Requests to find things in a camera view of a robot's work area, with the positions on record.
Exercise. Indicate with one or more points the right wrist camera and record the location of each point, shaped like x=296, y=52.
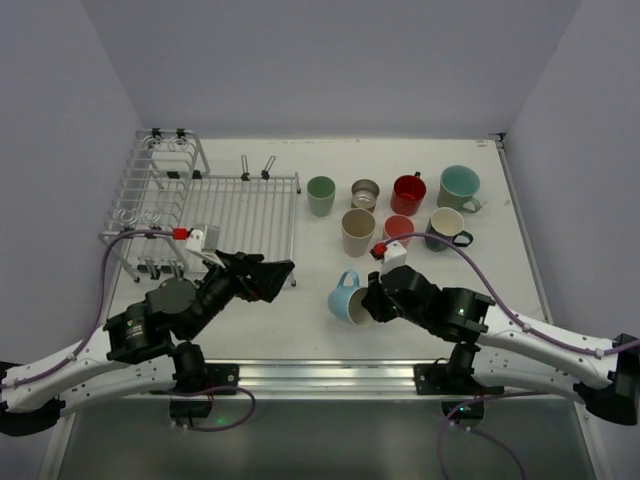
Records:
x=394, y=256

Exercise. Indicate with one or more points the pale green mug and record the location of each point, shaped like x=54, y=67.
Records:
x=458, y=187

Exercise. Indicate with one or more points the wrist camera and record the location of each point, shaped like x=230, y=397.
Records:
x=394, y=256
x=203, y=241

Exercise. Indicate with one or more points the light green tumbler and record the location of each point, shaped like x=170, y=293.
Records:
x=321, y=193

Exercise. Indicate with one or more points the right black controller box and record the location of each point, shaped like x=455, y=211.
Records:
x=464, y=416

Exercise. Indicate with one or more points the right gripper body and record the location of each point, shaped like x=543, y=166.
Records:
x=382, y=298

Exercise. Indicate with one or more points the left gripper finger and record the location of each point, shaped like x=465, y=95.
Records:
x=239, y=263
x=268, y=278

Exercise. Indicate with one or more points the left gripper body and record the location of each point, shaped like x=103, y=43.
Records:
x=245, y=275

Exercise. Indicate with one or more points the aluminium mounting rail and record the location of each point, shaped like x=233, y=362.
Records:
x=325, y=377

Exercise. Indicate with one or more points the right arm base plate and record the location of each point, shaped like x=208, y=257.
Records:
x=433, y=379

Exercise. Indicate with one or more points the beige tumbler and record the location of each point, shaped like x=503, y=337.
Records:
x=357, y=226

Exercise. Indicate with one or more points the light blue mug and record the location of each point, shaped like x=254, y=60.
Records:
x=345, y=301

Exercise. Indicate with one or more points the dark green mug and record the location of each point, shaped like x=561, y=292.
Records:
x=448, y=224

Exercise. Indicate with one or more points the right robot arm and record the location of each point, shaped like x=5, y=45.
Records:
x=496, y=347

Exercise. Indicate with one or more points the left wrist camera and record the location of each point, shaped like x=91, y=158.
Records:
x=203, y=241

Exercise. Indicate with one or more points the metal wire dish rack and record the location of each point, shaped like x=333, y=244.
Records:
x=168, y=182

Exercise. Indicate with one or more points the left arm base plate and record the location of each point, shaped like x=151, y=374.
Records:
x=220, y=381

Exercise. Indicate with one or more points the black controller box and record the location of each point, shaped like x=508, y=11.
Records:
x=464, y=416
x=189, y=409

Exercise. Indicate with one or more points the left black controller box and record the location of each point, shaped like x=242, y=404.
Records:
x=189, y=409

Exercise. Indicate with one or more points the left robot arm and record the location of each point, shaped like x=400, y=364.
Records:
x=147, y=348

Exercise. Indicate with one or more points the pink cup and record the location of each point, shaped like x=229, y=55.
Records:
x=397, y=225

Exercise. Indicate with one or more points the red mug black handle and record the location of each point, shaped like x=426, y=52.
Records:
x=408, y=193

